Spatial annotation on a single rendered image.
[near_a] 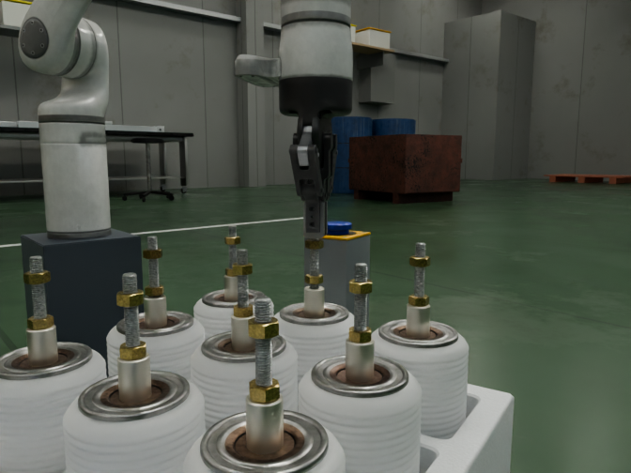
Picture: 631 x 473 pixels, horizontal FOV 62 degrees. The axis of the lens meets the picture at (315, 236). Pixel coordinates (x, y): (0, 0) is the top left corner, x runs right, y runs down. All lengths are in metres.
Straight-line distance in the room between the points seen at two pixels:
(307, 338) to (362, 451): 0.17
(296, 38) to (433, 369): 0.33
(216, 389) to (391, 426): 0.15
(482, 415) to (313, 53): 0.38
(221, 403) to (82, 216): 0.47
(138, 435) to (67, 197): 0.54
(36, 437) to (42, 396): 0.03
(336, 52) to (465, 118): 10.82
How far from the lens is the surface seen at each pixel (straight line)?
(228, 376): 0.45
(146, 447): 0.38
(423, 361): 0.49
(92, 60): 0.89
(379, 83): 9.81
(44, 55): 0.86
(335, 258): 0.71
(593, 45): 11.78
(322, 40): 0.53
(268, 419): 0.32
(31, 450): 0.49
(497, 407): 0.57
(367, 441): 0.40
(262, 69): 0.54
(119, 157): 7.35
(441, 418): 0.51
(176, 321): 0.57
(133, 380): 0.40
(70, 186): 0.85
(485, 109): 11.09
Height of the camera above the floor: 0.42
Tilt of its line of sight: 8 degrees down
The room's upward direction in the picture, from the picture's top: straight up
